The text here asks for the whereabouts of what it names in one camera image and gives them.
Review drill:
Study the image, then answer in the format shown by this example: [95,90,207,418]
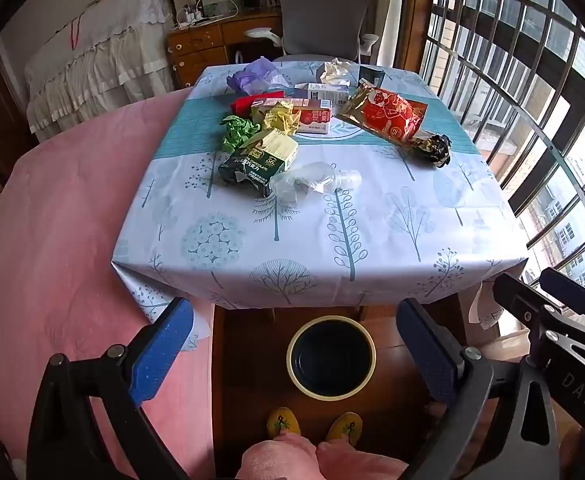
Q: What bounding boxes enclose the person's right leg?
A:
[317,440,408,480]

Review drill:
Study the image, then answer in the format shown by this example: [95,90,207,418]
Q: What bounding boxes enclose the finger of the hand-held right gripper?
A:
[539,267,585,331]
[493,274,585,413]

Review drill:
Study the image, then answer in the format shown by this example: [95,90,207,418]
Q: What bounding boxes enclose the green and yellow chocolate box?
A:
[217,130,299,200]

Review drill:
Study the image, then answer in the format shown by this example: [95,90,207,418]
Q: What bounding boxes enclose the grey office chair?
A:
[245,0,381,63]

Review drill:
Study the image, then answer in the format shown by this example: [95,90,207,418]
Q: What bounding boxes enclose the tree print tablecloth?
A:
[111,60,529,351]

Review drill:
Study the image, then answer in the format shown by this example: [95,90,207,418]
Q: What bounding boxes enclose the red envelope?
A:
[231,91,286,116]

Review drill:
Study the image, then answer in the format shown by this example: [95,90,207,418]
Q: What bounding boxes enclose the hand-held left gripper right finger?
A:
[396,297,561,480]

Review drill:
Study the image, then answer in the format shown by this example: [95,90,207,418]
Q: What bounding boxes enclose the crumpled green paper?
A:
[221,115,263,153]

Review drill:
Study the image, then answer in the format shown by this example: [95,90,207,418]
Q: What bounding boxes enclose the person's left leg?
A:
[235,432,319,480]

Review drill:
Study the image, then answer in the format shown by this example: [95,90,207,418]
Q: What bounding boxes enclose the pink blanket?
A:
[0,87,218,480]

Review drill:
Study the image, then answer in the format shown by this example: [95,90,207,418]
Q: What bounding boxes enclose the person's leg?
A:
[317,440,408,480]
[235,432,319,480]

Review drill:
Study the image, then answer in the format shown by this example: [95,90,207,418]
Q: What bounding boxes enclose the red and gold snack bag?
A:
[336,85,429,142]

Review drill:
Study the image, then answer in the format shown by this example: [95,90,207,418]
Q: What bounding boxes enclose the crumpled yellow paper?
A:
[252,100,301,136]

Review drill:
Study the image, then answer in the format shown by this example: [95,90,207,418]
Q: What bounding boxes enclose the pink milk carton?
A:
[292,99,333,135]

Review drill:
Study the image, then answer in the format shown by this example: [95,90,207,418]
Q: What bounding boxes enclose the blue bin with cream rim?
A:
[286,315,377,401]

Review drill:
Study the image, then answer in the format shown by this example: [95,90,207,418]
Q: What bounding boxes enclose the crumpled black gold wrapper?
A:
[410,131,452,168]

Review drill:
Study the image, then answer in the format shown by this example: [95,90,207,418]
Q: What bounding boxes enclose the metal window grille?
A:
[417,0,585,301]

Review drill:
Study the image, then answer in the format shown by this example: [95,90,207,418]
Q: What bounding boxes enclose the white carton box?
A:
[295,82,349,106]

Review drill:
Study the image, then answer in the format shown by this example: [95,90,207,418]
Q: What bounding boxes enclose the purple plastic bag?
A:
[226,57,289,95]

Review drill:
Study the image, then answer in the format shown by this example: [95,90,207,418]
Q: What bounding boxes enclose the clear plastic bottle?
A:
[270,161,362,205]

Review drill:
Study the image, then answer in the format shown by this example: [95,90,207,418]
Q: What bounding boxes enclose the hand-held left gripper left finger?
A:
[26,297,196,480]

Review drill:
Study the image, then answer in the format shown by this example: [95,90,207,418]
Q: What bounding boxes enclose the wooden desk with drawers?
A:
[166,10,283,88]

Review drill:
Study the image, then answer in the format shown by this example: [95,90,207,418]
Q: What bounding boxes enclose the small black box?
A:
[359,66,386,88]

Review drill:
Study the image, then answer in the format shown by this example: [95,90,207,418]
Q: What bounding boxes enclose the white tissue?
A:
[317,58,358,86]

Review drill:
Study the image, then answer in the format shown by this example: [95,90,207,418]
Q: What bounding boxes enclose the person's left yellow slipper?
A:
[266,406,302,440]

